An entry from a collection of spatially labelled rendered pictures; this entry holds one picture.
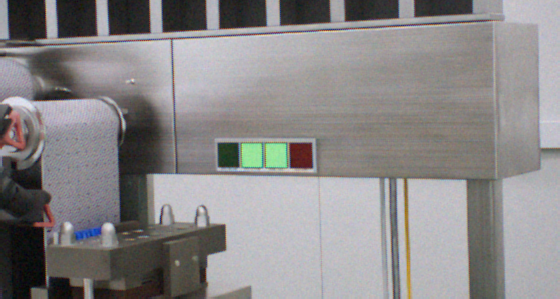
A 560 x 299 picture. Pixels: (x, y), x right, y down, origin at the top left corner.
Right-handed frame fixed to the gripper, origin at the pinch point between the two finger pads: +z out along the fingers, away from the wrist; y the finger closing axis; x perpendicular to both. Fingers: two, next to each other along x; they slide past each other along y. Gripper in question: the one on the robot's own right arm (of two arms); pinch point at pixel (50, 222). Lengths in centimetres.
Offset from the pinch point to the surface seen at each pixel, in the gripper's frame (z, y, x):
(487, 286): 48, 75, 9
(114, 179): 14.3, 0.3, 16.2
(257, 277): 259, -117, 78
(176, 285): 17.5, 22.0, -5.6
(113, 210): 17.1, 0.3, 10.1
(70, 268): -1.2, 10.1, -9.8
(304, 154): 20, 43, 25
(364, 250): 252, -62, 91
